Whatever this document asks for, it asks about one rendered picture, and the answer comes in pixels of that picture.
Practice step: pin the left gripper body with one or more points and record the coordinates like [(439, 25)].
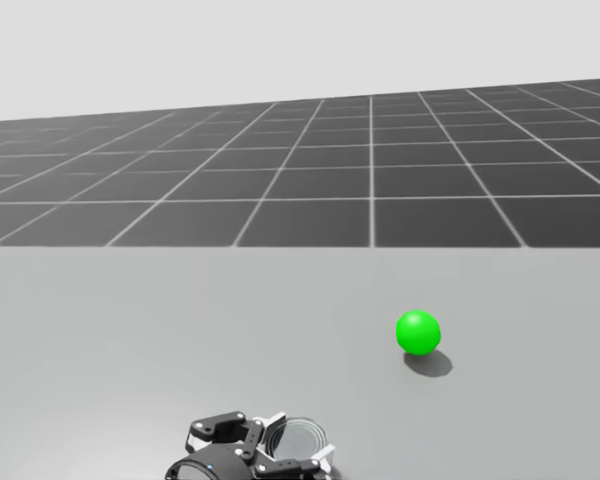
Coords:
[(215, 462)]

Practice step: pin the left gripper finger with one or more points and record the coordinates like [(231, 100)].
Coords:
[(215, 421), (290, 468)]

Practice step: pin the green ball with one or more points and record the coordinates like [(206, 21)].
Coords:
[(417, 333)]

